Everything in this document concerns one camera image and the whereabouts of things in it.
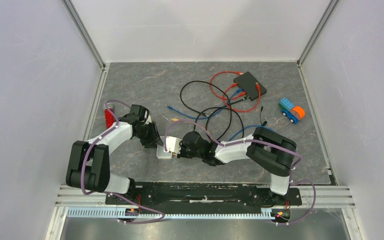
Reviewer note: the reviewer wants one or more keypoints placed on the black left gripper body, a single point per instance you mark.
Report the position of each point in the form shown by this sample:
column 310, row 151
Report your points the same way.
column 149, row 135

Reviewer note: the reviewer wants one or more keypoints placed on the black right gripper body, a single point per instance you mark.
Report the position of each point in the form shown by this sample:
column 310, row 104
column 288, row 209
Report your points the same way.
column 185, row 152

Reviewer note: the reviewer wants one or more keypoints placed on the clear plastic box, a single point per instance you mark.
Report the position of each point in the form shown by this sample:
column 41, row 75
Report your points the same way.
column 161, row 154

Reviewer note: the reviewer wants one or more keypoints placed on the black network switch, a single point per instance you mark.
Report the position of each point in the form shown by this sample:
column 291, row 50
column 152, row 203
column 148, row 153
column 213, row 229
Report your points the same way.
column 250, row 85

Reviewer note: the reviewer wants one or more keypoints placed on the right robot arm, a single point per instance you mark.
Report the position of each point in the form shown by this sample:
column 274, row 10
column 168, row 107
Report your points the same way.
column 271, row 151

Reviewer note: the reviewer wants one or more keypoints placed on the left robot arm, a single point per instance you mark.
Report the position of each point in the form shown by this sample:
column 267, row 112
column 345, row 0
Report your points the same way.
column 89, row 162

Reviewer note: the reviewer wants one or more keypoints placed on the red glitter tube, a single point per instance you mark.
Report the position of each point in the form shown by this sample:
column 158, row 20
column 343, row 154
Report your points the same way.
column 109, row 119

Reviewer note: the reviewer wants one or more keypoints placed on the blue lego brick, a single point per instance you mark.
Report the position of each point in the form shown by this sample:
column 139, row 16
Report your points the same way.
column 286, row 107

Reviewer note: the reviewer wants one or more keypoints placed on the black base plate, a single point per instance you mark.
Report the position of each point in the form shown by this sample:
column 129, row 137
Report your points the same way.
column 210, row 198

